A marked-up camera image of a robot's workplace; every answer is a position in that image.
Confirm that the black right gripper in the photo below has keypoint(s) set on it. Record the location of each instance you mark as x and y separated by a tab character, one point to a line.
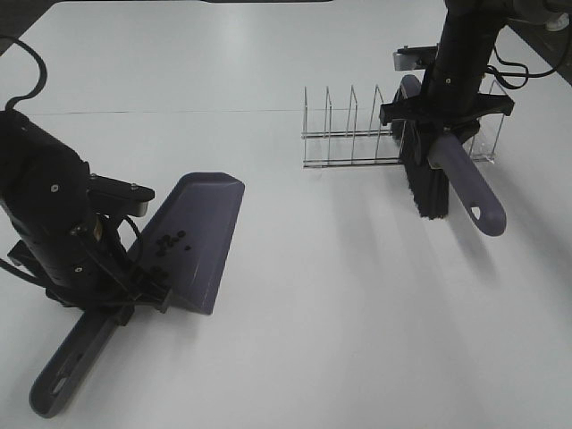
445	95

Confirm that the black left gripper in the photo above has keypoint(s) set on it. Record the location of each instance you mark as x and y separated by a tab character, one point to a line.
88	262

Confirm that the pile of coffee beans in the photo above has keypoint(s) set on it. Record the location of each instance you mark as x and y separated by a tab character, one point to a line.
166	256

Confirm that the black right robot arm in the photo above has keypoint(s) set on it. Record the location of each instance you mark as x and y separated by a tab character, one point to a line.
471	28

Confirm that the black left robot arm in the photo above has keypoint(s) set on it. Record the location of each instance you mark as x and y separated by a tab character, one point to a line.
41	177

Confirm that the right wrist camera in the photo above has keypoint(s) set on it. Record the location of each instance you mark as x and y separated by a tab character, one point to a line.
410	58

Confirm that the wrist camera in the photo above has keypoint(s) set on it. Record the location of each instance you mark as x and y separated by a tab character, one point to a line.
113	197
410	58

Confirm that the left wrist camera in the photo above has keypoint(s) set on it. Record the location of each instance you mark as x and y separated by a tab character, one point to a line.
113	197

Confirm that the chrome wire rack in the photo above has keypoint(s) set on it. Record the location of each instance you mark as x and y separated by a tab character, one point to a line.
350	136

